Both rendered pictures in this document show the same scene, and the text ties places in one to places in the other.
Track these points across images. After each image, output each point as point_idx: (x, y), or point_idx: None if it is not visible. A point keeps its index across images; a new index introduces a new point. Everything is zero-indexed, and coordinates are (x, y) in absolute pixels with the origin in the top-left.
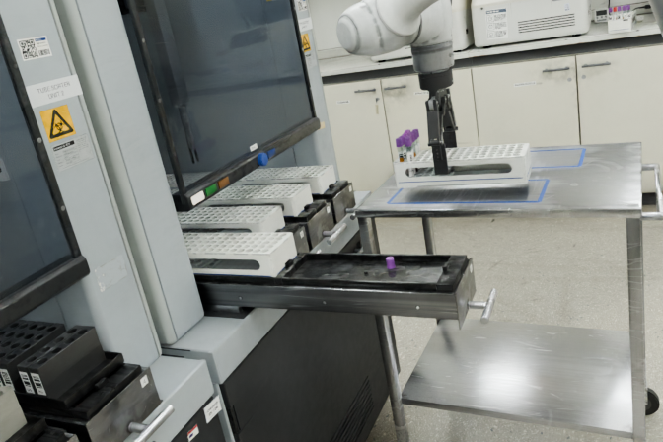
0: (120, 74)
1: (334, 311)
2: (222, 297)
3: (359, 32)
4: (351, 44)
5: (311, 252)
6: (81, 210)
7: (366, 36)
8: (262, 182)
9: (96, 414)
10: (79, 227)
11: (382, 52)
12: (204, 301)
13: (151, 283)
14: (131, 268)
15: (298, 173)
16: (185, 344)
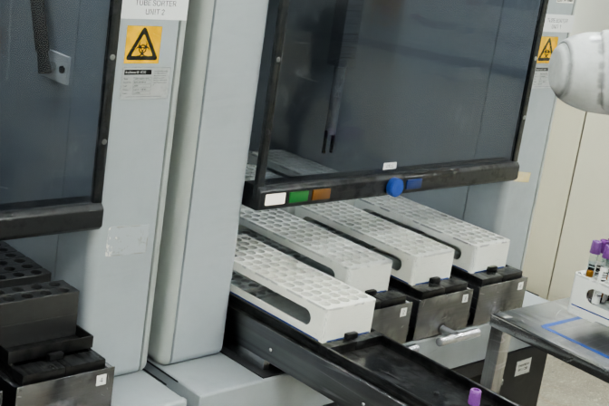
0: (243, 12)
1: None
2: (250, 339)
3: (573, 72)
4: (557, 85)
5: (408, 343)
6: (124, 152)
7: (581, 82)
8: (401, 219)
9: (32, 384)
10: (113, 170)
11: (602, 111)
12: (229, 333)
13: (169, 276)
14: (153, 246)
15: (454, 229)
16: (177, 372)
